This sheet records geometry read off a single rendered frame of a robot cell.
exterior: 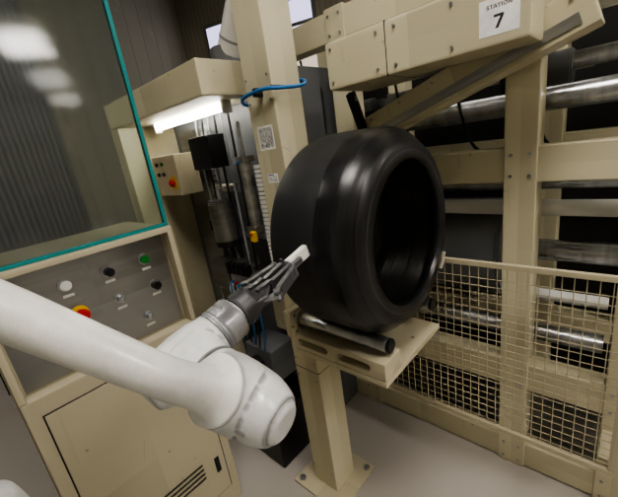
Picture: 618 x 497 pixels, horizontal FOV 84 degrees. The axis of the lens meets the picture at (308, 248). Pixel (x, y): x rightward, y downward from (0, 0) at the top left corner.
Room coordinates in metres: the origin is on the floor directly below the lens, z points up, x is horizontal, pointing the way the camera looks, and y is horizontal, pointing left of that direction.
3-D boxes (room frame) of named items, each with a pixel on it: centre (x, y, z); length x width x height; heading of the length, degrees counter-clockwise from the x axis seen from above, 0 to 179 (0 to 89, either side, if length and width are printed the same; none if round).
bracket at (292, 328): (1.19, -0.03, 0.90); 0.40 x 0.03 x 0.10; 135
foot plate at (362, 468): (1.23, 0.04, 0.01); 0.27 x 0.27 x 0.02; 45
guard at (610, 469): (1.14, -0.56, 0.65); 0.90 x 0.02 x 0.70; 45
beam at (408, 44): (1.19, -0.46, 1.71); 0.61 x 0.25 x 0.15; 45
